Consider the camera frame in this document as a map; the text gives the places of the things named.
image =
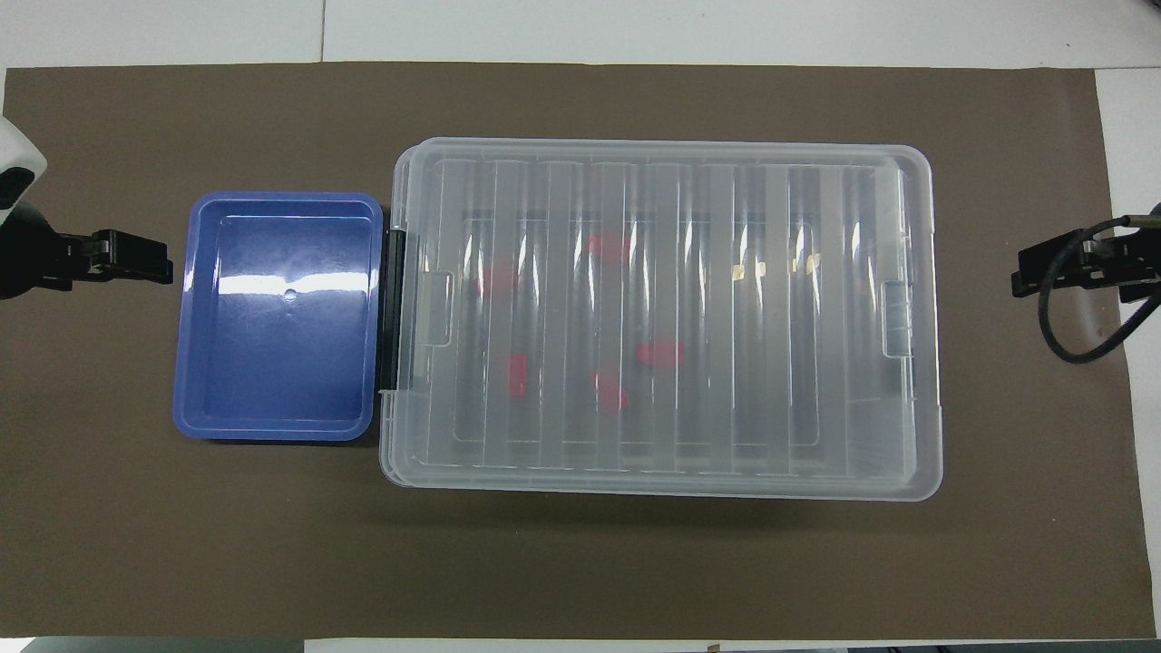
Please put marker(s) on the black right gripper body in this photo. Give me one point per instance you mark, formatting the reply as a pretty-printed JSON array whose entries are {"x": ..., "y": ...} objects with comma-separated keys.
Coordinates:
[{"x": 1141, "y": 268}]

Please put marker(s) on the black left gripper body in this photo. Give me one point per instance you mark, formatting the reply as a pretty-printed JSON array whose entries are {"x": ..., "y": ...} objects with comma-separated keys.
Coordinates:
[{"x": 32, "y": 254}]

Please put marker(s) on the clear ribbed box lid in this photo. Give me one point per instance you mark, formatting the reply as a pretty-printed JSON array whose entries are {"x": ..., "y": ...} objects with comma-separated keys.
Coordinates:
[{"x": 689, "y": 181}]

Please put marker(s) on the red block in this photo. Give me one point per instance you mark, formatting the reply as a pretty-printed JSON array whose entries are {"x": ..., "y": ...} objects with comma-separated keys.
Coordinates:
[
  {"x": 659, "y": 354},
  {"x": 497, "y": 279},
  {"x": 610, "y": 392},
  {"x": 608, "y": 247},
  {"x": 517, "y": 375}
]

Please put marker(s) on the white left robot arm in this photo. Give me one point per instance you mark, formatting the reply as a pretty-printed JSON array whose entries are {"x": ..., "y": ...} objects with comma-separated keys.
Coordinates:
[{"x": 18, "y": 150}]

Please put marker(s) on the blue plastic tray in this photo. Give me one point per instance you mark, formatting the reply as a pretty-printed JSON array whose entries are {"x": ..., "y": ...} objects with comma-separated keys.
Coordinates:
[{"x": 272, "y": 363}]

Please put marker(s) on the clear plastic storage box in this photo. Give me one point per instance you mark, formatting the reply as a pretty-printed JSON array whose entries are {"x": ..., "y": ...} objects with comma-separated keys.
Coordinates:
[{"x": 580, "y": 458}]

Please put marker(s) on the brown table mat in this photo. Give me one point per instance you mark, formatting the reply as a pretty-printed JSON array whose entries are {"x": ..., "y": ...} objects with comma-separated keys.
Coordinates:
[{"x": 580, "y": 562}]

